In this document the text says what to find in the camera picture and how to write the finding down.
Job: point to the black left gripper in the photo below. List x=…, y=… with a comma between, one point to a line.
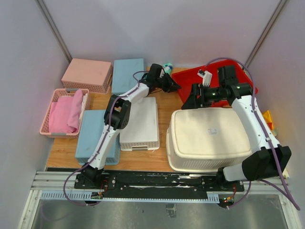
x=171, y=86

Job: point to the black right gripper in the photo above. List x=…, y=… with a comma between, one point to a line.
x=193, y=101

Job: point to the red plastic tray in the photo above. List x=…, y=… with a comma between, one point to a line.
x=189, y=77

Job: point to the large white laundry basket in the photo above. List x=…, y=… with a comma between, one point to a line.
x=205, y=139

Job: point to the light blue upturned basket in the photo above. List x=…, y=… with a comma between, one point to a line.
x=123, y=70

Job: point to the small white perforated basket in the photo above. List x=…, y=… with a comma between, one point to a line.
x=142, y=130

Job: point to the pink perforated basket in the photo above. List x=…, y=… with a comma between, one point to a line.
x=96, y=76

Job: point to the blue perforated basket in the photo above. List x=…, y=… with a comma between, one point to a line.
x=90, y=133

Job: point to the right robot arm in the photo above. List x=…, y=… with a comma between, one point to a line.
x=268, y=158

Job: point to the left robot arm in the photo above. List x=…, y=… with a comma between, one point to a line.
x=116, y=118

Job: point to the teal and white sock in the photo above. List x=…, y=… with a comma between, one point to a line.
x=168, y=67

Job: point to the yellow cloth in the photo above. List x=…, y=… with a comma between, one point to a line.
x=269, y=121

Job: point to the pink cloth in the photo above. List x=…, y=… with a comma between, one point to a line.
x=65, y=114

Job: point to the pink basket with cloth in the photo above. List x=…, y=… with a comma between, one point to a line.
x=56, y=95

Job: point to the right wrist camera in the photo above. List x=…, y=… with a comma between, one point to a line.
x=206, y=76

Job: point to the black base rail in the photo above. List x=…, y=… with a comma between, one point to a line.
x=154, y=185

